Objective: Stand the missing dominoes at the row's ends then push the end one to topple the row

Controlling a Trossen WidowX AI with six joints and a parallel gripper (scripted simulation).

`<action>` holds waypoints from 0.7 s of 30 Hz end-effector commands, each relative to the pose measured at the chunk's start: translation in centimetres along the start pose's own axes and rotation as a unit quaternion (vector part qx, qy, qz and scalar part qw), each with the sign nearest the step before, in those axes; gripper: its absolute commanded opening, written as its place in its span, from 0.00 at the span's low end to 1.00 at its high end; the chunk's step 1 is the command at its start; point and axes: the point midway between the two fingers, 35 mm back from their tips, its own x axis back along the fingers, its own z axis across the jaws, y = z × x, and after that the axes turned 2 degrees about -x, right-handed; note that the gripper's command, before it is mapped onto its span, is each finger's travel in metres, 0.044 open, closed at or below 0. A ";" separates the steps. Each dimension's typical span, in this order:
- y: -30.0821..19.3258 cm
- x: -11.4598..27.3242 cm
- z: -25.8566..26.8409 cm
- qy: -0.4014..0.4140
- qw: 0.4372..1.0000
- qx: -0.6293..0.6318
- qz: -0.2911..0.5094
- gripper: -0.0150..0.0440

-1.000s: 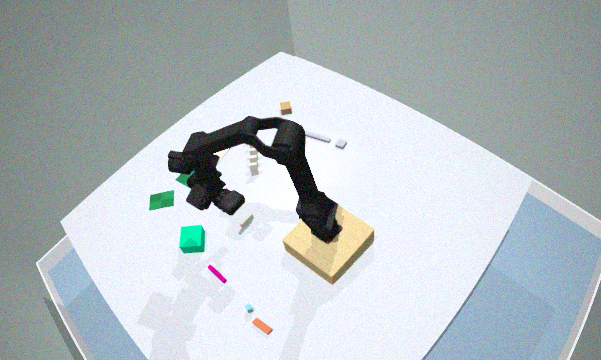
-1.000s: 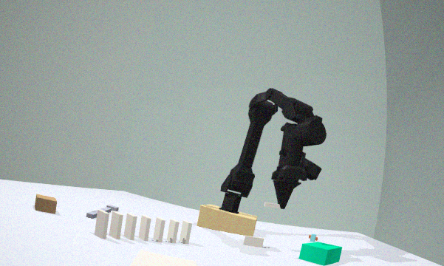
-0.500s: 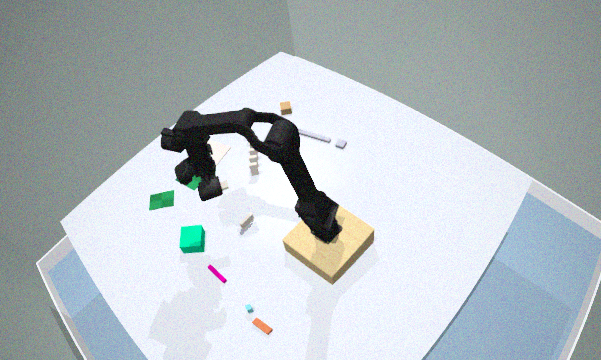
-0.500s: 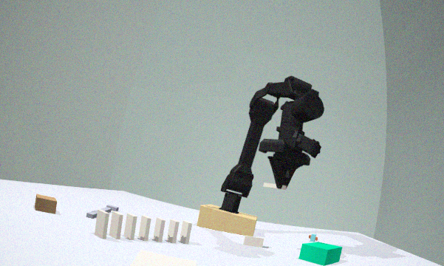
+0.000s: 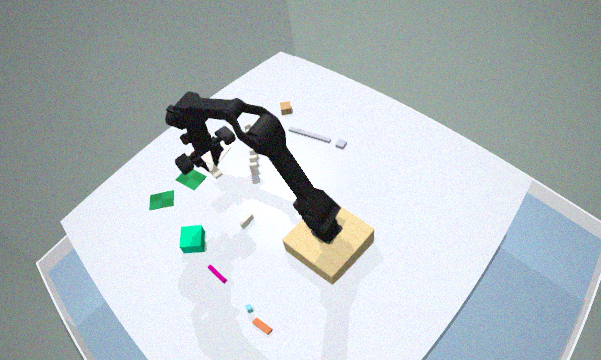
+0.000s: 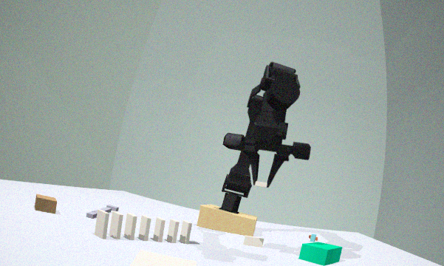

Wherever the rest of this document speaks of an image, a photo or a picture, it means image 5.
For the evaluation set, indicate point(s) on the magenta flat bar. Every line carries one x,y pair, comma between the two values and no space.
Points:
217,274

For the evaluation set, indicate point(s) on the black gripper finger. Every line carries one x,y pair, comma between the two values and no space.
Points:
203,165
215,155

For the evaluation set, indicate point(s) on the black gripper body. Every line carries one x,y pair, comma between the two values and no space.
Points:
202,145

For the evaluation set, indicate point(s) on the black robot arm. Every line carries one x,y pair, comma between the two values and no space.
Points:
266,137

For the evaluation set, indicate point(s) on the grey flat bar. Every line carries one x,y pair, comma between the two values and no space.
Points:
309,134

